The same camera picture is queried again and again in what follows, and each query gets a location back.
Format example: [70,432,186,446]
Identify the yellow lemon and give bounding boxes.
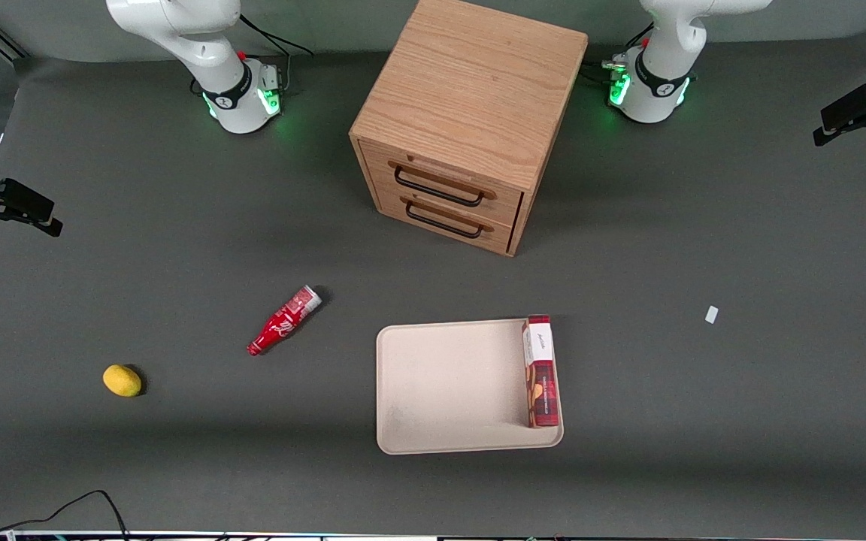
[102,364,144,397]

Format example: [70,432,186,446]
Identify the wooden drawer with narrow front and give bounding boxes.
[374,186,518,254]

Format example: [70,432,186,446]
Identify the wooden two-drawer cabinet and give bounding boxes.
[349,0,590,258]

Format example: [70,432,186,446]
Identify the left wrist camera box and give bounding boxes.
[820,82,866,130]

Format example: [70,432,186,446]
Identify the thin black loose cable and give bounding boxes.
[0,490,130,539]

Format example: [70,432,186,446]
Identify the beige rectangular tray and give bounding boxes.
[375,318,565,456]

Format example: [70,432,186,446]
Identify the black left arm base cables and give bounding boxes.
[582,21,656,87]

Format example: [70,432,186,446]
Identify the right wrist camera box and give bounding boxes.
[0,178,56,224]

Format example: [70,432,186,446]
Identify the dark grey table mat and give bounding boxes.
[0,34,866,536]

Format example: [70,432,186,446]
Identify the red cookie box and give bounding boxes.
[521,314,561,429]

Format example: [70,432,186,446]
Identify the red cola bottle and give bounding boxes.
[246,285,324,357]

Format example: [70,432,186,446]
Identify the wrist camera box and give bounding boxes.
[820,82,866,130]
[0,178,56,224]

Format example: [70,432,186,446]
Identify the short black drawer handle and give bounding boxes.
[404,201,484,240]

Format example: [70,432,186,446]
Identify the black right arm base cable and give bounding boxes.
[191,14,314,98]

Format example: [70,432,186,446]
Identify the long black drawer handle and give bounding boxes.
[393,165,485,208]

